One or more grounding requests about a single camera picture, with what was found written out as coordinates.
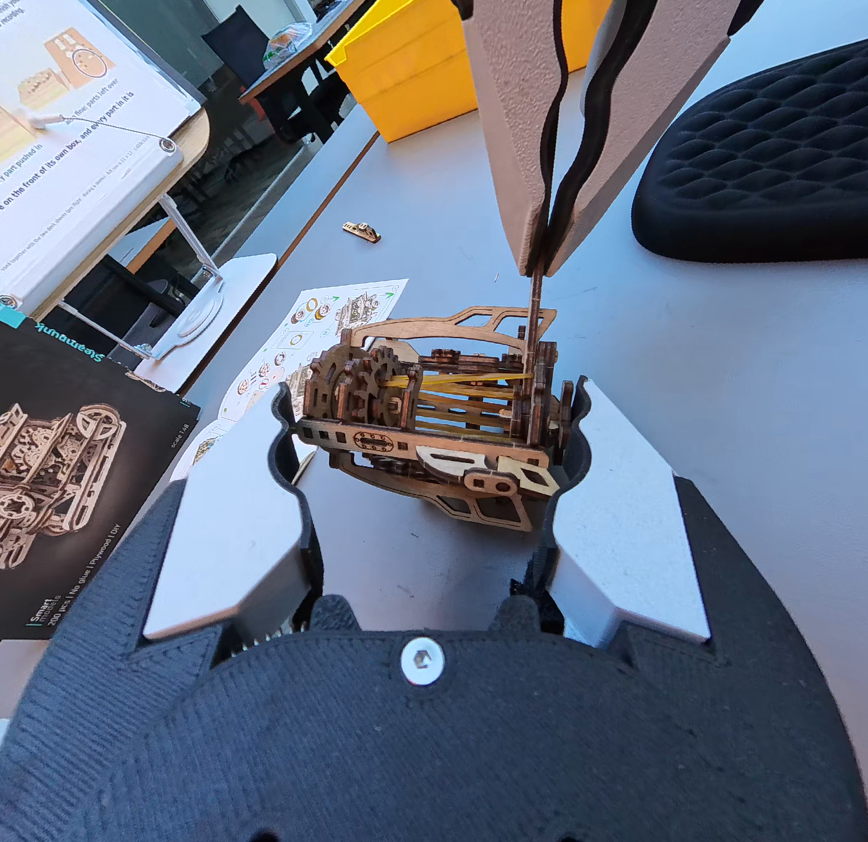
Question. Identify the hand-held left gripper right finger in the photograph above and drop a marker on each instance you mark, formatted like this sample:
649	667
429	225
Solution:
624	537

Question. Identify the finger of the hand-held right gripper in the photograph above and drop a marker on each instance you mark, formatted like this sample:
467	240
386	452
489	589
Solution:
508	109
664	75

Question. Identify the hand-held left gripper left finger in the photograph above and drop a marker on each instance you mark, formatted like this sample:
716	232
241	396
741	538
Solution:
230	537

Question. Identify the thin wooden model part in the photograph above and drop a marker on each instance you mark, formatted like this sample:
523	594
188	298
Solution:
535	326

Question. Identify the wooden mechanical model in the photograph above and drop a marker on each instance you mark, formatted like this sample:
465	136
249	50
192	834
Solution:
420	414

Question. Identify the small wooden model part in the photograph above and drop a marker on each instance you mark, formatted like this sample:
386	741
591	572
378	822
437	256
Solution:
361	231

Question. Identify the black model kit box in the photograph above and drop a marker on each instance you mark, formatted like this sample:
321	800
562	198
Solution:
81	381

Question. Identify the yellow plastic bin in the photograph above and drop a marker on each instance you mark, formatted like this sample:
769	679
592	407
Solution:
407	75

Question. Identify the black padded wrist rest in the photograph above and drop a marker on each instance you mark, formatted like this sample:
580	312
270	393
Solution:
759	164

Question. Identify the wooden side table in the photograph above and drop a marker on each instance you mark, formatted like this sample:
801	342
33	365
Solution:
305	55

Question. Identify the assembly instruction booklet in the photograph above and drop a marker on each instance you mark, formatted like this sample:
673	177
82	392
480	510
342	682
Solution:
325	326

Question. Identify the clear plastic bag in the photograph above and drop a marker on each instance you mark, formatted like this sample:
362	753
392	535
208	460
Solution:
285	45

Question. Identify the black office chair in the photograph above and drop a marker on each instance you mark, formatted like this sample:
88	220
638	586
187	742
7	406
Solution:
237	48

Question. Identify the white task instruction sheet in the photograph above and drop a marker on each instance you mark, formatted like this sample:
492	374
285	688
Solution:
81	143

